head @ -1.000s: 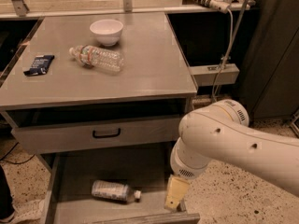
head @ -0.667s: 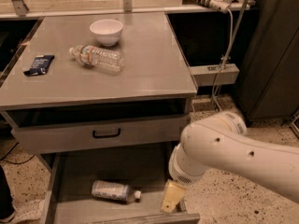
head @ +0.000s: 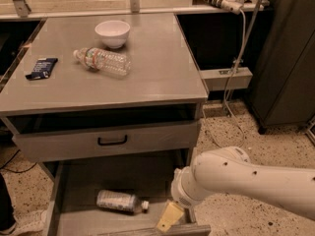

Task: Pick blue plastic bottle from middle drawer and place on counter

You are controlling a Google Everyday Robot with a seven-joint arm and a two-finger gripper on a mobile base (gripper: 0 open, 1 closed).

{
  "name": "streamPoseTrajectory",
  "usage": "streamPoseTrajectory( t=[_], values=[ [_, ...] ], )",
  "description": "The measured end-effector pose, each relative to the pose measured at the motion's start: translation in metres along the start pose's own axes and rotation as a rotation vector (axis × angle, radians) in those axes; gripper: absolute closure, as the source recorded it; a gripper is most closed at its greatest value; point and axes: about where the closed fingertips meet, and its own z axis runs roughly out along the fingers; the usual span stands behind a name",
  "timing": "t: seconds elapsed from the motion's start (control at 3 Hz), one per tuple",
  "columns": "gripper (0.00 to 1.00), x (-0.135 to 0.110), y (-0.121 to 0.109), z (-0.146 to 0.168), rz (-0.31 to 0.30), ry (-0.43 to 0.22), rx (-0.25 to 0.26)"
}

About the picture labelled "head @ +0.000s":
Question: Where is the blue plastic bottle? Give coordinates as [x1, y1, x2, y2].
[96, 190, 150, 213]

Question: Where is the dark blue snack packet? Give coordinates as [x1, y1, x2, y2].
[26, 58, 58, 81]

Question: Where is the grey drawer cabinet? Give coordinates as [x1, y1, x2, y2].
[0, 12, 212, 236]

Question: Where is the white power cable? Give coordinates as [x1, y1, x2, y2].
[201, 9, 247, 150]

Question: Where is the black drawer handle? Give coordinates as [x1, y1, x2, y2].
[97, 135, 128, 147]

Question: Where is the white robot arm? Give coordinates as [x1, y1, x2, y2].
[157, 147, 315, 233]

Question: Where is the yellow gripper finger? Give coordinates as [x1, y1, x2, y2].
[156, 201, 184, 232]

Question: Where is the white shoe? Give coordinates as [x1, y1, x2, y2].
[0, 210, 47, 236]

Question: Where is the clear water bottle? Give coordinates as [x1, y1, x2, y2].
[73, 47, 131, 78]

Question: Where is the open grey lower drawer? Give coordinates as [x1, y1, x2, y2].
[43, 150, 211, 236]

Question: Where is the black floor cable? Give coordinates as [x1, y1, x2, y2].
[0, 149, 37, 174]

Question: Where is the grey metal bracket block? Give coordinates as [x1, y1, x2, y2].
[200, 67, 253, 91]

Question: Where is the closed grey upper drawer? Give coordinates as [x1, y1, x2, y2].
[13, 121, 201, 162]

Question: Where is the white bowl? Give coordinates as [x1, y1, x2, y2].
[94, 20, 131, 49]

